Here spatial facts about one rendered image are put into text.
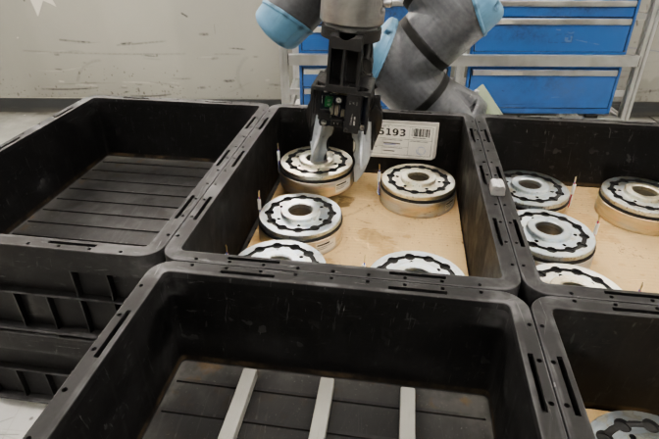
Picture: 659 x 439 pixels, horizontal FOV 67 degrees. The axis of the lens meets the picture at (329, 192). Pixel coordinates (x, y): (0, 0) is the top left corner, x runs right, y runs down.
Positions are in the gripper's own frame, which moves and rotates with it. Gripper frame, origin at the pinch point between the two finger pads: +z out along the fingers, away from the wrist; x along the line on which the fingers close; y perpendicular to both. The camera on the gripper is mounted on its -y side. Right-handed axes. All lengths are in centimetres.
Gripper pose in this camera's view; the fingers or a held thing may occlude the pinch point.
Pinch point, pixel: (339, 168)
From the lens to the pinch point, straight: 70.8
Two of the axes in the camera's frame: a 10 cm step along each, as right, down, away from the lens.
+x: 9.8, 1.5, -1.0
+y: -1.6, 4.9, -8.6
